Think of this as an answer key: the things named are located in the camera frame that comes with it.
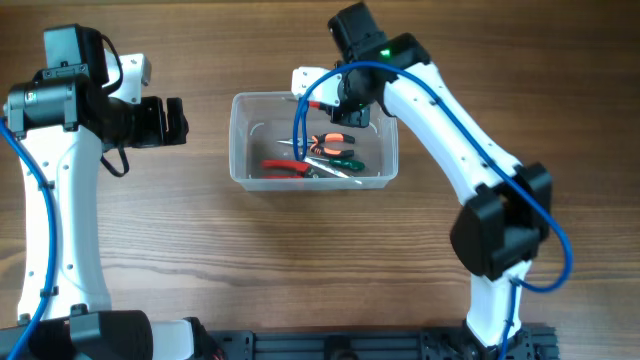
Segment orange black needle-nose pliers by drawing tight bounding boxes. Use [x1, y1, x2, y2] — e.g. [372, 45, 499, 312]
[297, 133, 356, 160]

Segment red handled cutter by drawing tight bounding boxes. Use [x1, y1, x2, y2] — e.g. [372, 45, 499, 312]
[261, 160, 320, 179]

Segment clear plastic container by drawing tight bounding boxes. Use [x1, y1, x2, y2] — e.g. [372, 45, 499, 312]
[229, 92, 399, 191]

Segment red black screwdriver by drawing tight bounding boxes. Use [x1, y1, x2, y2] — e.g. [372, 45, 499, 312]
[282, 97, 333, 112]

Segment green handled screwdriver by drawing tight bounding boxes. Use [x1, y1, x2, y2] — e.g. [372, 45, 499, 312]
[309, 156, 365, 172]

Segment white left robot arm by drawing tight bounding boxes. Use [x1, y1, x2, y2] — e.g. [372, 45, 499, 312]
[1, 50, 207, 359]

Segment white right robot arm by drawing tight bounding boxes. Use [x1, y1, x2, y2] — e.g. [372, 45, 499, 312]
[328, 2, 552, 359]

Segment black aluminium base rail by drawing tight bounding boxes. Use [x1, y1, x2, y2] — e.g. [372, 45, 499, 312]
[204, 327, 559, 360]

